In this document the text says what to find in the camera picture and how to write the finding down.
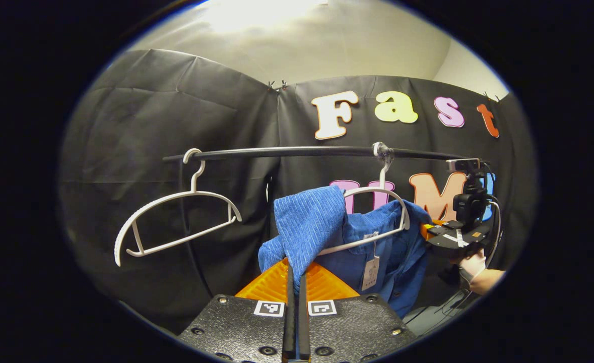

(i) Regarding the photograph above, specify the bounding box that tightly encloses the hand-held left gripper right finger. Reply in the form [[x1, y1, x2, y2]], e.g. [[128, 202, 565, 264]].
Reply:
[[298, 261, 419, 363]]

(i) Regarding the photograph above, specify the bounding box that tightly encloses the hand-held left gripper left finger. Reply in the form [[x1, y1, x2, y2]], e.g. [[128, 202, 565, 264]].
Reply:
[[177, 259, 296, 363]]

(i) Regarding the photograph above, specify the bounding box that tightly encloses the blue ribbed shirt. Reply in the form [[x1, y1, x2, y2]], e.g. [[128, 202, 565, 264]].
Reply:
[[257, 185, 433, 319]]

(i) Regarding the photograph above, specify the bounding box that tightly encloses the white hanger with taped hook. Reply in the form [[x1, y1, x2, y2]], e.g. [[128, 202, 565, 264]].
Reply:
[[318, 142, 411, 257]]

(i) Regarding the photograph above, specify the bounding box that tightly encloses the white plastic hanger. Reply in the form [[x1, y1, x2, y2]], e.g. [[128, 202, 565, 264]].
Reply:
[[114, 148, 243, 267]]

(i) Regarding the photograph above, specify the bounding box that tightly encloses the black garment rack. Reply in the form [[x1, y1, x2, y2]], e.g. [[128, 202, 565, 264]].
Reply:
[[163, 145, 491, 298]]

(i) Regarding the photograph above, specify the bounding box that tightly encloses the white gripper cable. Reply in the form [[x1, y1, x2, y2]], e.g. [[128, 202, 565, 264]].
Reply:
[[481, 195, 503, 265]]

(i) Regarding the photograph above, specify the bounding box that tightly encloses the black floor cable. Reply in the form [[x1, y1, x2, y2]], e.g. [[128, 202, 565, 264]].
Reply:
[[405, 288, 476, 326]]

